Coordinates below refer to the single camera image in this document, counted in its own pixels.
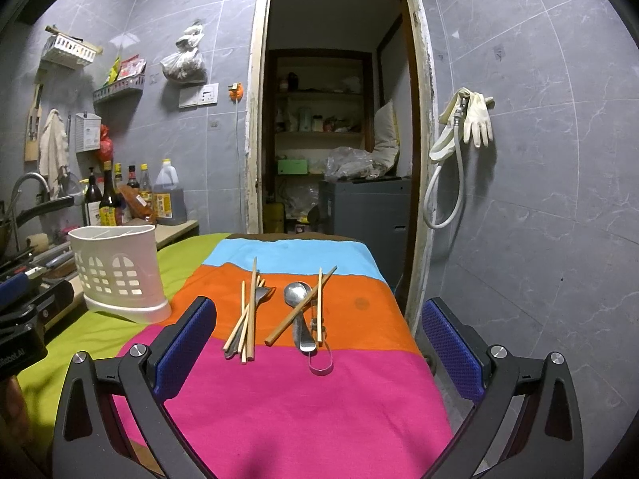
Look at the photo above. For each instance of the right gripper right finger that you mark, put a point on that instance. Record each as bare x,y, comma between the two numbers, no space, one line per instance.
546,440

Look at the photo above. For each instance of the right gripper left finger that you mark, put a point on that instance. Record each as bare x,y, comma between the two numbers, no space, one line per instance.
89,439

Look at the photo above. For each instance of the white plastic utensil caddy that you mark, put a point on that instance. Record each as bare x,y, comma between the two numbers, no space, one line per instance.
119,272

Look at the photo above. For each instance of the wooden chopstick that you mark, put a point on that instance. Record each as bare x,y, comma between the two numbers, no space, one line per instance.
241,318
249,345
284,324
319,306

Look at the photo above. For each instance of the steel fork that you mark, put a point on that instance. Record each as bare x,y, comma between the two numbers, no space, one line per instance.
263,293

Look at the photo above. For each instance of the black wok pan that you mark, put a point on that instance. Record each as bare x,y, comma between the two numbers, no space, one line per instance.
7,224

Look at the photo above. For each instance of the dark vinegar bottle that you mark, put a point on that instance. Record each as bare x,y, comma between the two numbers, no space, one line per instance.
93,197

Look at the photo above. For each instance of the dark soy sauce bottle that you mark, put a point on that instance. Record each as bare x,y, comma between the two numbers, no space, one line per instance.
109,206

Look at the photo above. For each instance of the brown snack bag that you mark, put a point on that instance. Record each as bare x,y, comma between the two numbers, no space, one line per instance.
140,208

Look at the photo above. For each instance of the wooden knife holder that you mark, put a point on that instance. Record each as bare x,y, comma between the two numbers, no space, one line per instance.
31,150

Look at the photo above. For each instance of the hanging beige towel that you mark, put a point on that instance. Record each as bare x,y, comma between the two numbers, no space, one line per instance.
53,152

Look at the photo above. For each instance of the yellow cap sauce bottle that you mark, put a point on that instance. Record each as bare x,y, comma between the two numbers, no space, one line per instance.
145,184

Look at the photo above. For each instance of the red plastic bag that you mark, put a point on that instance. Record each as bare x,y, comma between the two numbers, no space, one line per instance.
106,148

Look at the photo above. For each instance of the large cooking oil jug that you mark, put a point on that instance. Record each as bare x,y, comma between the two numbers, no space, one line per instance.
168,196

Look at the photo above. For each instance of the multicolour patchwork cloth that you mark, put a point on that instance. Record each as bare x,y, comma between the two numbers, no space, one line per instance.
379,413

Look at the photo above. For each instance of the hanging plastic bag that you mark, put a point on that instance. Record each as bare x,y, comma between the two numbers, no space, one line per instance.
186,65

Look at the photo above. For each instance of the grey cabinet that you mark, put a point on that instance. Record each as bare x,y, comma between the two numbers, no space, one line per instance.
374,212

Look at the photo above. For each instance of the white rubber glove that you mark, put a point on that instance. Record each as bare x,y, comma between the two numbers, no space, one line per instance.
477,125

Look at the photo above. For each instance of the crumpled plastic bag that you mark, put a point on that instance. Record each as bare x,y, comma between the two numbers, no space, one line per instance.
346,163

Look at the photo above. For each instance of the wooden storage shelf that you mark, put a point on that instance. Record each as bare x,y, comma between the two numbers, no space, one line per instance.
315,101

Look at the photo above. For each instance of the grey wall box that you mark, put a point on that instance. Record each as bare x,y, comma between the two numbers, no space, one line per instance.
87,132

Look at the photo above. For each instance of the grey wall shelf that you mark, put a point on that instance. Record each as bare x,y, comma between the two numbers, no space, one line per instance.
119,88

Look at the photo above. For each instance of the white wall basket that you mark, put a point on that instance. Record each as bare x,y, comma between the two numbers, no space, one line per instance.
68,51

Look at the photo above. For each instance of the wall socket plate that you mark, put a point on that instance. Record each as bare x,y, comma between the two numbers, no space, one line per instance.
199,95

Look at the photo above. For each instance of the orange wall hook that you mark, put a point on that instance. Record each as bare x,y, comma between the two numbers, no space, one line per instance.
236,92

